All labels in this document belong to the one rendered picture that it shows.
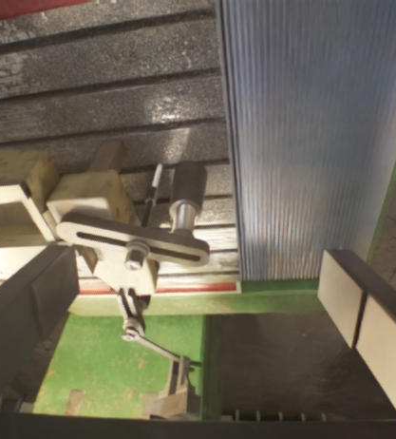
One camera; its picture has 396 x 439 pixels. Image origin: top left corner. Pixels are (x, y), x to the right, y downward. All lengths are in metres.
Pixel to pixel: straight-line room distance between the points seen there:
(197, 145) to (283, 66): 0.24
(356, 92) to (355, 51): 0.08
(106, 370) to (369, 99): 1.38
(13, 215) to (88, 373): 1.00
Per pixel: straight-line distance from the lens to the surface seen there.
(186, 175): 0.70
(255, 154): 0.81
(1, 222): 0.77
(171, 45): 0.66
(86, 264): 0.68
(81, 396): 1.56
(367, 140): 0.86
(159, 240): 0.56
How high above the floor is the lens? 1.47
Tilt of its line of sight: 48 degrees down
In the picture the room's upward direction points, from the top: 175 degrees counter-clockwise
